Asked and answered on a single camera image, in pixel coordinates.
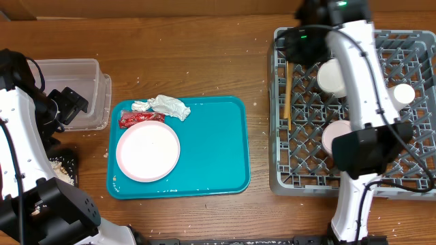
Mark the red snack wrapper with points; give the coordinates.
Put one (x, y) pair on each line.
(130, 118)

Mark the clear plastic bin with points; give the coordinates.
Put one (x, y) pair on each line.
(85, 77)

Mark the small white tissue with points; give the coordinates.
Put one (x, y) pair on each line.
(140, 106)

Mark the teal plastic tray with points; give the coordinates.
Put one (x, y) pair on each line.
(214, 155)

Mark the rice and peanut shells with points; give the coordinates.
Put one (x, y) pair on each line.
(62, 174)

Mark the black waste tray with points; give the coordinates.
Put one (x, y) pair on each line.
(69, 160)

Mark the white cup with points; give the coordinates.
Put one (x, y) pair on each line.
(401, 95)

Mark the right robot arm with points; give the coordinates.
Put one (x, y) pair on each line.
(377, 136)

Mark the grey dishwasher rack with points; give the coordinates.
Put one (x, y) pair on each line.
(299, 165)

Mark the large white plate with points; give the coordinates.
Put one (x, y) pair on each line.
(148, 151)

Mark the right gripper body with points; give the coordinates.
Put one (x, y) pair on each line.
(308, 51)

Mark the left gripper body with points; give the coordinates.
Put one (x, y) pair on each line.
(68, 107)

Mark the white bowl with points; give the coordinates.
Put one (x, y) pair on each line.
(330, 79)

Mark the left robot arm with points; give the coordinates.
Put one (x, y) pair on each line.
(27, 177)

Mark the large white tissue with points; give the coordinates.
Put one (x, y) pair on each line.
(169, 106)

